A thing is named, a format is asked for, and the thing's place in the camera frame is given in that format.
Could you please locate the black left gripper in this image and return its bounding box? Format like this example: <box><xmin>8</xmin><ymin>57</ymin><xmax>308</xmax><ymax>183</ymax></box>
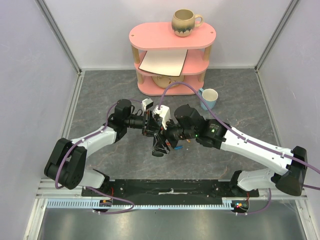
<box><xmin>124</xmin><ymin>109</ymin><xmax>160</xmax><ymax>137</ymax></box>

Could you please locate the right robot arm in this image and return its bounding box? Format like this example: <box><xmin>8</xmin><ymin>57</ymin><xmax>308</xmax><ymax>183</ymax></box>
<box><xmin>153</xmin><ymin>104</ymin><xmax>307</xmax><ymax>197</ymax></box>

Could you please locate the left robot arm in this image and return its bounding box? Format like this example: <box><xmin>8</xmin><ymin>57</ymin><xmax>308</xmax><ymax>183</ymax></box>
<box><xmin>44</xmin><ymin>98</ymin><xmax>167</xmax><ymax>197</ymax></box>

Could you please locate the beige bird-painted bowl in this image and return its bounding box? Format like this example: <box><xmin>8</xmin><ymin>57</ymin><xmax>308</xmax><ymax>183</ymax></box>
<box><xmin>151</xmin><ymin>75</ymin><xmax>185</xmax><ymax>89</ymax></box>

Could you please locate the light blue mug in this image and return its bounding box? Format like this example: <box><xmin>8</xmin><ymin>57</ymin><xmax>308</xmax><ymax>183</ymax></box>
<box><xmin>198</xmin><ymin>88</ymin><xmax>219</xmax><ymax>111</ymax></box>

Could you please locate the white square plate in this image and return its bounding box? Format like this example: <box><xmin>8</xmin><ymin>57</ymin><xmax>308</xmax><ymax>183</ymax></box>
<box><xmin>138</xmin><ymin>49</ymin><xmax>188</xmax><ymax>77</ymax></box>

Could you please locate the pink three-tier shelf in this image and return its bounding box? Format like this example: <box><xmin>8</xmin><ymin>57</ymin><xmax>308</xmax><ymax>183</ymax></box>
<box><xmin>129</xmin><ymin>22</ymin><xmax>216</xmax><ymax>96</ymax></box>

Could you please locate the beige ceramic mug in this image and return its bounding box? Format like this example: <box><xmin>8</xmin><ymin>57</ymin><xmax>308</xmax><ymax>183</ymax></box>
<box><xmin>171</xmin><ymin>9</ymin><xmax>204</xmax><ymax>37</ymax></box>

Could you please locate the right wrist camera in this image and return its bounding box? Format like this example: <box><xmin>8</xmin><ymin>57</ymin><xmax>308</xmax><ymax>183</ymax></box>
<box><xmin>153</xmin><ymin>105</ymin><xmax>171</xmax><ymax>130</ymax></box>

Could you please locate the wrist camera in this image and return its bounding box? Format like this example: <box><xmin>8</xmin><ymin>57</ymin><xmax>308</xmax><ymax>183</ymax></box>
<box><xmin>153</xmin><ymin>105</ymin><xmax>171</xmax><ymax>130</ymax></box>
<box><xmin>141</xmin><ymin>98</ymin><xmax>154</xmax><ymax>113</ymax></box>

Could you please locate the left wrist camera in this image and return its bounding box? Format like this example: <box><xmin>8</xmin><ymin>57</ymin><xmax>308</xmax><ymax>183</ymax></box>
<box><xmin>141</xmin><ymin>98</ymin><xmax>154</xmax><ymax>113</ymax></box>

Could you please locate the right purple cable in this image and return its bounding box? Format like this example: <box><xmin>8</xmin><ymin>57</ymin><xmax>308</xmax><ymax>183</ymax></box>
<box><xmin>157</xmin><ymin>81</ymin><xmax>320</xmax><ymax>216</ymax></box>

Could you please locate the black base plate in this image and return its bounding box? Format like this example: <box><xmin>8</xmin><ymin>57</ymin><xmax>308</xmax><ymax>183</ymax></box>
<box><xmin>81</xmin><ymin>178</ymin><xmax>261</xmax><ymax>206</ymax></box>

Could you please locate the white cable duct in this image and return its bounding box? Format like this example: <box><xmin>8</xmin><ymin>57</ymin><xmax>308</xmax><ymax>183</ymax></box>
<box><xmin>46</xmin><ymin>198</ymin><xmax>239</xmax><ymax>210</ymax></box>

